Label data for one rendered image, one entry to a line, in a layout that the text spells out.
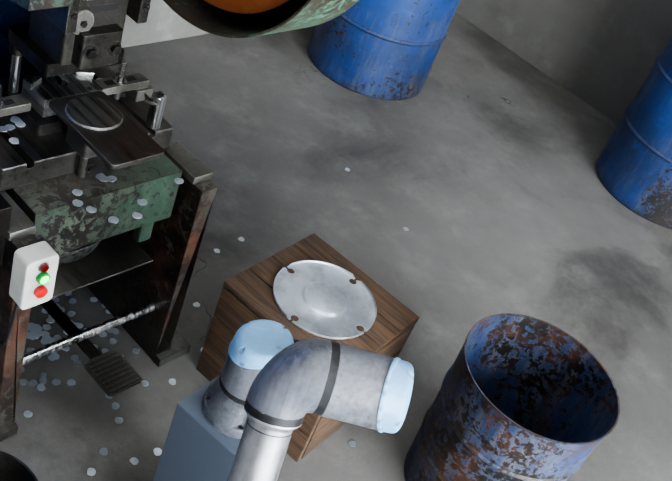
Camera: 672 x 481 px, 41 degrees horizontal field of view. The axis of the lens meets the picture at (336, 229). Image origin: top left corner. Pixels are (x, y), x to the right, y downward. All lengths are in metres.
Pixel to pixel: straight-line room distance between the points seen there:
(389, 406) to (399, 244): 1.96
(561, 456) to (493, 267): 1.31
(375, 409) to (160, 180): 0.97
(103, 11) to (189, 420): 0.87
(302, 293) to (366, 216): 1.02
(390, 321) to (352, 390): 1.08
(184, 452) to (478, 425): 0.71
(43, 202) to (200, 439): 0.60
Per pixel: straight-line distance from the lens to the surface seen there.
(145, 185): 2.13
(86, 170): 2.08
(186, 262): 2.34
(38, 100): 2.11
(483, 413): 2.22
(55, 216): 2.02
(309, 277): 2.46
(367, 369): 1.39
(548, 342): 2.53
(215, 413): 1.89
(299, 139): 3.66
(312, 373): 1.37
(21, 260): 1.91
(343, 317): 2.39
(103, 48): 2.00
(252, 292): 2.36
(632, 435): 3.14
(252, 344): 1.77
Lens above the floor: 1.93
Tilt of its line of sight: 36 degrees down
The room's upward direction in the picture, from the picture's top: 22 degrees clockwise
